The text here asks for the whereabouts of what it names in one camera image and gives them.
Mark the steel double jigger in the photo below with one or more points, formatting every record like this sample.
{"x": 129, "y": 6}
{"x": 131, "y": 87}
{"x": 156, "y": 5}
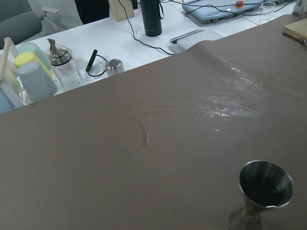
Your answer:
{"x": 264, "y": 186}

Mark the brown table mat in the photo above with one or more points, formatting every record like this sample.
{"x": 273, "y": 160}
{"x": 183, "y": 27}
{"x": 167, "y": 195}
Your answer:
{"x": 160, "y": 147}

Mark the digital kitchen scale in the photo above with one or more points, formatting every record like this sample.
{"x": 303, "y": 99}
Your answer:
{"x": 186, "y": 41}

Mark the glass oil dispenser bottle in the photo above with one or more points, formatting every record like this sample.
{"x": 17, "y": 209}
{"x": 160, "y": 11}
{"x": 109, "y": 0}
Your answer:
{"x": 64, "y": 66}

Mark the black thermos bottle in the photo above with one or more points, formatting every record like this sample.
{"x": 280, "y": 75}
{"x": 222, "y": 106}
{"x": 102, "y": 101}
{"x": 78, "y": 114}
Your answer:
{"x": 151, "y": 17}

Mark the blue teach pendant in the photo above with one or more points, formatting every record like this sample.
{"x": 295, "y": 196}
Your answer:
{"x": 211, "y": 11}

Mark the light blue plastic cup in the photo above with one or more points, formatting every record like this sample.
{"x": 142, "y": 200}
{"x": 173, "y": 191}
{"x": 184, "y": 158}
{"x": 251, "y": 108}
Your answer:
{"x": 37, "y": 83}

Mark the yellow plastic cup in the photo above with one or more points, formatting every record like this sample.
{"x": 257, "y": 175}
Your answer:
{"x": 28, "y": 57}

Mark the mint green plastic cup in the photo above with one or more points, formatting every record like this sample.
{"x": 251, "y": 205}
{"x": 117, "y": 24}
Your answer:
{"x": 32, "y": 47}

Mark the wooden cutting board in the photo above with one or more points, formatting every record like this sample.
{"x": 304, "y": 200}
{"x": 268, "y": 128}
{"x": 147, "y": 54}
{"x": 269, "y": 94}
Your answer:
{"x": 297, "y": 30}

